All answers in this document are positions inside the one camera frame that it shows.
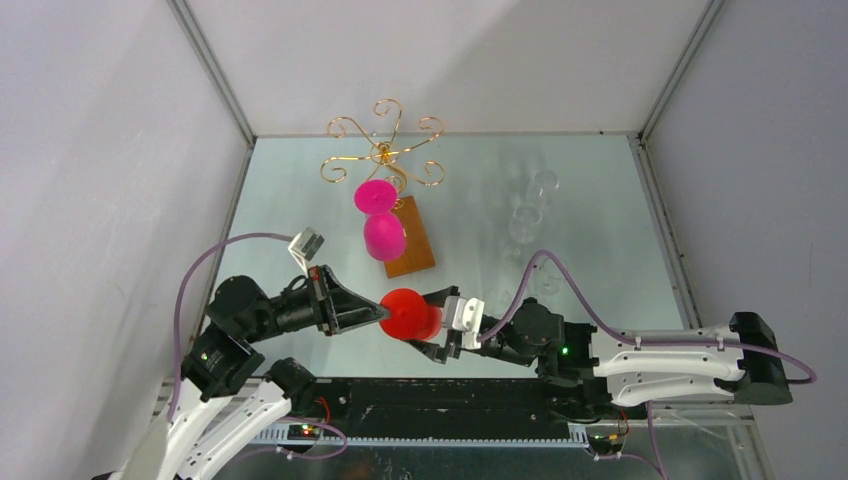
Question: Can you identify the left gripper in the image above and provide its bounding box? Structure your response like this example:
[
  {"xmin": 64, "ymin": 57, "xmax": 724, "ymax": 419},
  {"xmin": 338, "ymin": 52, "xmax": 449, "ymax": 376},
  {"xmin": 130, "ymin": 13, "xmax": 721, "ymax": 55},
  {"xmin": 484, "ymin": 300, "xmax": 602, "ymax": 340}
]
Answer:
[{"xmin": 246, "ymin": 263, "xmax": 393, "ymax": 342}]

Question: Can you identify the red wine glass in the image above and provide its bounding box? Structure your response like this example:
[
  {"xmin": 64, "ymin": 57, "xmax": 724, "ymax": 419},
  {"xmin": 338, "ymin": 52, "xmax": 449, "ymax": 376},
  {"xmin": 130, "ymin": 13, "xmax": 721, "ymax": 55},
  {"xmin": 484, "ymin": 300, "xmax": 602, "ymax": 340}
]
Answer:
[{"xmin": 379, "ymin": 288, "xmax": 442, "ymax": 341}]

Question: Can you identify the pink wine glass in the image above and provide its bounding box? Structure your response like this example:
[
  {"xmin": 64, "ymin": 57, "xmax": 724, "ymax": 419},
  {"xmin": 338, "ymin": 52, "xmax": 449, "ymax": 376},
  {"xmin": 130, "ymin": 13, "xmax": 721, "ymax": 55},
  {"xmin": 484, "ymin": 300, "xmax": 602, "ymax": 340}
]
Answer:
[{"xmin": 354, "ymin": 180, "xmax": 407, "ymax": 262}]

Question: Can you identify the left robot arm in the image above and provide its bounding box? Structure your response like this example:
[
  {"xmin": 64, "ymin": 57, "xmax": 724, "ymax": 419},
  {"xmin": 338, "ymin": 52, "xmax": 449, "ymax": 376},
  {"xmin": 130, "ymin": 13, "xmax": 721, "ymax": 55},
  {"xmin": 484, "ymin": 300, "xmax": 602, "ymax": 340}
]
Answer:
[{"xmin": 105, "ymin": 265, "xmax": 389, "ymax": 479}]

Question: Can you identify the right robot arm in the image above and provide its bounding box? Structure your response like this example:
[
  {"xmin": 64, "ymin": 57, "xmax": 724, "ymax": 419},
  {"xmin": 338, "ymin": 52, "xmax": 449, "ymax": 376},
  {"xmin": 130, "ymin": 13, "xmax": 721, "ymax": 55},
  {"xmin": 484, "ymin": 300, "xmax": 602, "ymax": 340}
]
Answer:
[{"xmin": 380, "ymin": 288, "xmax": 793, "ymax": 418}]

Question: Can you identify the clear wine glass upright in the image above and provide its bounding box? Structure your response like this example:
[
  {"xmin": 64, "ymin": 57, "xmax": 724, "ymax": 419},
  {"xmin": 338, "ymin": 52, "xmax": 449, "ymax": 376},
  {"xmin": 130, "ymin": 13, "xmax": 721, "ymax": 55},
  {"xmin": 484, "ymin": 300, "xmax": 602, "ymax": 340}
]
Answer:
[{"xmin": 533, "ymin": 257, "xmax": 566, "ymax": 297}]

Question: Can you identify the gold rack wooden base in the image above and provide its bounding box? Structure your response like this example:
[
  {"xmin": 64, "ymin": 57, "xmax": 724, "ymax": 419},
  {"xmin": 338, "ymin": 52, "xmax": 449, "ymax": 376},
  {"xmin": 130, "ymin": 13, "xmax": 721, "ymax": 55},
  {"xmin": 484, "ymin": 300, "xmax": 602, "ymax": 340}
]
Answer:
[{"xmin": 319, "ymin": 98, "xmax": 446, "ymax": 279}]

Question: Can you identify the clear wine glass far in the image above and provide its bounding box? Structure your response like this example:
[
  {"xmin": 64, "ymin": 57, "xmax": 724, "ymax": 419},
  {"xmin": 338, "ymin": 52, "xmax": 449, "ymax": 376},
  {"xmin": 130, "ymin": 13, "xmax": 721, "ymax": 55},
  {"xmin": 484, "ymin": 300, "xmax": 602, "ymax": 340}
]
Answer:
[{"xmin": 505, "ymin": 169, "xmax": 559, "ymax": 261}]

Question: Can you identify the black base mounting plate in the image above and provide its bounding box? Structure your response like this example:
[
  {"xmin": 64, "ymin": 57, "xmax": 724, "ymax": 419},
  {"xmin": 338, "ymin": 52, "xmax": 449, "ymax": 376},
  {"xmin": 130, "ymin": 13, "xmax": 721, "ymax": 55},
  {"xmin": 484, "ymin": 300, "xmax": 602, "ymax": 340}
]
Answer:
[{"xmin": 313, "ymin": 378, "xmax": 647, "ymax": 443}]

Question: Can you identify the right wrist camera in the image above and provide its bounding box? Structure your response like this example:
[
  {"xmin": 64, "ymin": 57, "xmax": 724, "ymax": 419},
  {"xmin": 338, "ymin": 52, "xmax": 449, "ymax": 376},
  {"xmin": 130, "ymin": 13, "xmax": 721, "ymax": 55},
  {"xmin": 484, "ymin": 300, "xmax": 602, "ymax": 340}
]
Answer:
[{"xmin": 441, "ymin": 296, "xmax": 485, "ymax": 350}]

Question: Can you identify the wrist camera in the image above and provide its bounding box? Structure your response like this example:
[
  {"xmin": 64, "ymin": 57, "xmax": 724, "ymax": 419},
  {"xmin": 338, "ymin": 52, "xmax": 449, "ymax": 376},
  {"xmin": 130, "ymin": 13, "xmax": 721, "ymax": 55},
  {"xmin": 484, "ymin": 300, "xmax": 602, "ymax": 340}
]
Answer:
[
  {"xmin": 287, "ymin": 227, "xmax": 325, "ymax": 273},
  {"xmin": 441, "ymin": 296, "xmax": 485, "ymax": 350}
]

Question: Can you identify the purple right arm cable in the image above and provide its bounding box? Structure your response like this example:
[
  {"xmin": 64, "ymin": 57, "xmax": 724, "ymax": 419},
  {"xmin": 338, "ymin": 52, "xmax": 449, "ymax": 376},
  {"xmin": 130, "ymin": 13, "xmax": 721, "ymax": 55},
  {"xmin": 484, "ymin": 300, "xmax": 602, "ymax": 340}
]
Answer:
[{"xmin": 476, "ymin": 250, "xmax": 817, "ymax": 480}]

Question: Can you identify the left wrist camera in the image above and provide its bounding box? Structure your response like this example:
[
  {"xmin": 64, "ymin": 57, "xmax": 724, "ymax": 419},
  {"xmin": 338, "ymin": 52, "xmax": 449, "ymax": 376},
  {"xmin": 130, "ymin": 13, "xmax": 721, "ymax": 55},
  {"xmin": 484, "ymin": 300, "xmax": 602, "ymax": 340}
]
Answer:
[{"xmin": 287, "ymin": 227, "xmax": 325, "ymax": 273}]

